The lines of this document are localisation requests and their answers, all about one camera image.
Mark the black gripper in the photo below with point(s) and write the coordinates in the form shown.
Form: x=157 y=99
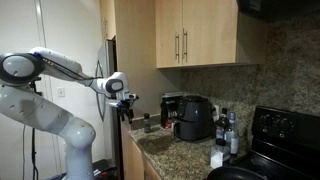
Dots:
x=125 y=105

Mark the cabinet door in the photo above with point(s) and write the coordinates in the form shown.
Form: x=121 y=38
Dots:
x=210 y=30
x=166 y=33

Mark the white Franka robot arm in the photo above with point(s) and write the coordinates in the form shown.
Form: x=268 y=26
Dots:
x=40 y=113

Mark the light wood lower cabinet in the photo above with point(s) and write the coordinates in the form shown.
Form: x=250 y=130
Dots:
x=133 y=160

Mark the light wood cabinet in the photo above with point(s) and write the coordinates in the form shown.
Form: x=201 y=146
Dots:
x=133 y=160
x=248 y=40

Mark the black air fryer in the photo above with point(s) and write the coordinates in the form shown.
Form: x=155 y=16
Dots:
x=193 y=116

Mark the cabinet door beside fridge panel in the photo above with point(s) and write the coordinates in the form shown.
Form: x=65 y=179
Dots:
x=166 y=33

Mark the light wood upper cabinet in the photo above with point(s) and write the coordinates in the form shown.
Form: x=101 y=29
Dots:
x=248 y=40

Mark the dark pepper shaker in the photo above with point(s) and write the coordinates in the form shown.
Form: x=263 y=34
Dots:
x=147 y=123

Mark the black coffee maker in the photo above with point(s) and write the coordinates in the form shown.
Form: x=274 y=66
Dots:
x=167 y=108

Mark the stainless steel refrigerator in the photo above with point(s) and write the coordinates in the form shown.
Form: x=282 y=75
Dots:
x=110 y=66

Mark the tall wood side panel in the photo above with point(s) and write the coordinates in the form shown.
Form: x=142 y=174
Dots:
x=136 y=50

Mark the dark glass oil bottle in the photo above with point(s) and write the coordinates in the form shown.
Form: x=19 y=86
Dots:
x=221 y=123

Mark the white salt container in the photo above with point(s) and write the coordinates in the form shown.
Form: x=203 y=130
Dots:
x=219 y=155

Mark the dark glass bottles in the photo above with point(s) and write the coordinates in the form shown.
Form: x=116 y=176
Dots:
x=232 y=133

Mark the black frying pan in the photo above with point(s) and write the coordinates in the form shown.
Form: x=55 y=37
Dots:
x=233 y=174

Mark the black stove knob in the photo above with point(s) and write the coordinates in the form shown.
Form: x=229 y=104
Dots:
x=267 y=121
x=285 y=125

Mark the black electric stove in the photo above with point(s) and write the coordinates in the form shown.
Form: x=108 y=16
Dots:
x=286 y=146

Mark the white wall light switch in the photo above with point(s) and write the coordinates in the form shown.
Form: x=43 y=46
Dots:
x=60 y=92

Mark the black camera stand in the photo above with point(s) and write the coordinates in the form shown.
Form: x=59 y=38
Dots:
x=33 y=150

